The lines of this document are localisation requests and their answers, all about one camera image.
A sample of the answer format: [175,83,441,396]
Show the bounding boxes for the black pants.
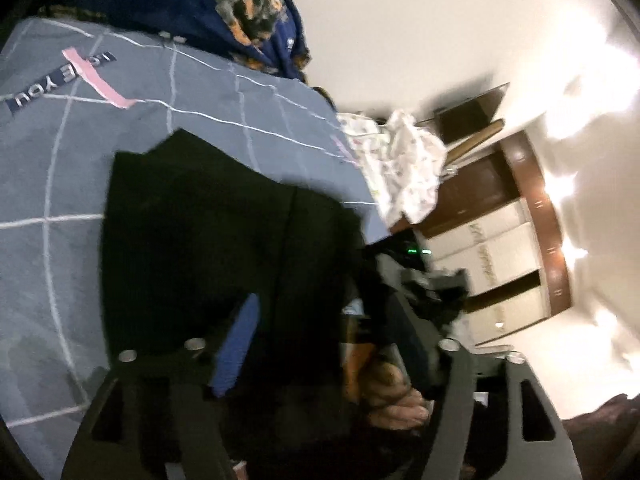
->
[101,130,401,479]

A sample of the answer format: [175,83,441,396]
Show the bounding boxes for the person's right hand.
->
[358,360,431,431]

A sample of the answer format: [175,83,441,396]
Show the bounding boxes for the white triangle print sheet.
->
[336,110,447,228]

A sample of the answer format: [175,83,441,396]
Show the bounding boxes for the brown and white wardrobe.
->
[416,132,573,344]

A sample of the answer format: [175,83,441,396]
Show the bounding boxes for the dark box on wardrobe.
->
[435,98,497,145]

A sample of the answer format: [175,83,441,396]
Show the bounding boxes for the navy dog print blanket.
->
[39,0,310,79]

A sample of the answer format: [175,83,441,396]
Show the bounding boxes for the blue checked bed sheet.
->
[1,18,386,479]

